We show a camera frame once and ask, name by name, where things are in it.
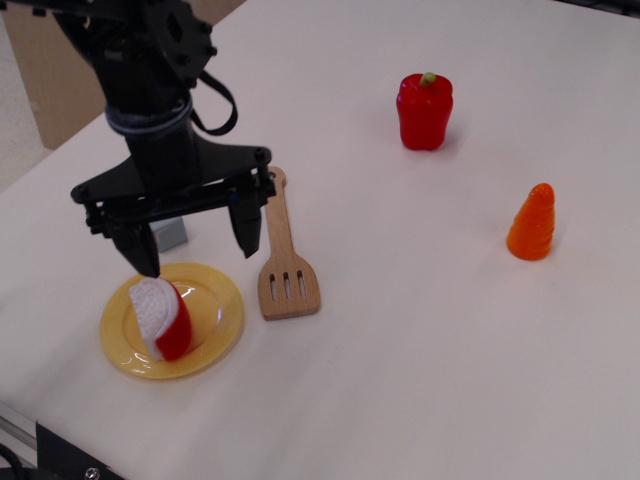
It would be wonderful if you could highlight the wooden cabinet panel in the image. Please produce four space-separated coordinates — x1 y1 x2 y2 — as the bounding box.
1 1 239 148

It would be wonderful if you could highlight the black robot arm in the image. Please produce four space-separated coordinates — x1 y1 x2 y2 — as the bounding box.
29 1 275 277

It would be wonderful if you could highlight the yellow plastic plate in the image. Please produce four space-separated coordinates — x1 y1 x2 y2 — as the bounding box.
100 262 244 380

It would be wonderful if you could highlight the grey blue cube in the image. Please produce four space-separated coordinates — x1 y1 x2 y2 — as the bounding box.
150 217 188 252

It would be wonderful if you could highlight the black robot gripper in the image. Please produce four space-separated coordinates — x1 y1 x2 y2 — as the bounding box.
71 129 274 278

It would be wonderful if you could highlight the red toy bell pepper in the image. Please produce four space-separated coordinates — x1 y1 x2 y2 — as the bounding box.
396 72 454 151

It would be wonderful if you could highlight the black cable at corner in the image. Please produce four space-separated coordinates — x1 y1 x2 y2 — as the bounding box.
0 442 26 480

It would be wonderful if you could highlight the black corner bracket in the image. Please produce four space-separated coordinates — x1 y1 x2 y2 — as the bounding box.
36 423 124 480

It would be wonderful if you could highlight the orange toy carrot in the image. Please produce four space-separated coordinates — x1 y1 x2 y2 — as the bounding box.
506 183 555 261

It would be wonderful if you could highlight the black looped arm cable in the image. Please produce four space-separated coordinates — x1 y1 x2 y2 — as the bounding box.
189 69 239 137

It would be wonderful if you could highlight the wooden slotted spatula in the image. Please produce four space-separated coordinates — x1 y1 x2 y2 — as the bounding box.
257 167 321 321

